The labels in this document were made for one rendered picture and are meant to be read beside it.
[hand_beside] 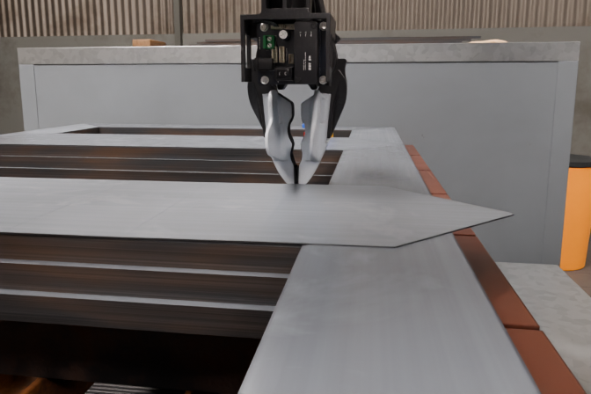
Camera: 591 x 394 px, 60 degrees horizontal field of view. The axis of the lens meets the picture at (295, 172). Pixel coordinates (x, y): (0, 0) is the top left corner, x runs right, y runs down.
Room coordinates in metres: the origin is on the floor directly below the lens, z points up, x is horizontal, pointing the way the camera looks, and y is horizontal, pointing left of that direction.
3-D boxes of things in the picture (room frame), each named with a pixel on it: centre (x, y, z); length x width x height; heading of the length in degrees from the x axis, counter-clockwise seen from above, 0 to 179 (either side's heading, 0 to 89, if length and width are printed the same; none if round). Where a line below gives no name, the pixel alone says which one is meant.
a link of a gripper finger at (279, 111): (0.46, 0.02, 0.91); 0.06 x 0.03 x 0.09; 172
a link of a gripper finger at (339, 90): (0.47, -0.02, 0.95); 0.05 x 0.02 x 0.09; 82
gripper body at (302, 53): (0.45, 0.00, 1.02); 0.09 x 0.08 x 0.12; 172
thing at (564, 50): (1.50, 0.00, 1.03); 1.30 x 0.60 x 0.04; 82
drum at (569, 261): (2.71, -1.43, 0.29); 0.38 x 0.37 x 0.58; 170
